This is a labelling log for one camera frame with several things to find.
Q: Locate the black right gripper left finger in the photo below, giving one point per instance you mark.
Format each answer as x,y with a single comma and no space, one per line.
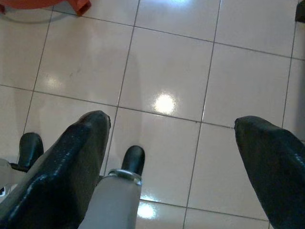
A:
59,179

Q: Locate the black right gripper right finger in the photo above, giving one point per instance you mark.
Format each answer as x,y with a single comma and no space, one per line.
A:
278,171

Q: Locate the robot left leg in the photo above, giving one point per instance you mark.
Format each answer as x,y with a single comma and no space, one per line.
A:
31,148

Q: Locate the robot leg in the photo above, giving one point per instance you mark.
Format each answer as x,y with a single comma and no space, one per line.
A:
31,148
114,202

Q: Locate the robot right leg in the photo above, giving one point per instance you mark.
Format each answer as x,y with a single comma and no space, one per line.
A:
114,202

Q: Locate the dark furniture leg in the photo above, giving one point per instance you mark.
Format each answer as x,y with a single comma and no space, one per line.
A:
300,12

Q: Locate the red plastic stool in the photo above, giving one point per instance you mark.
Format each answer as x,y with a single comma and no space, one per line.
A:
47,3

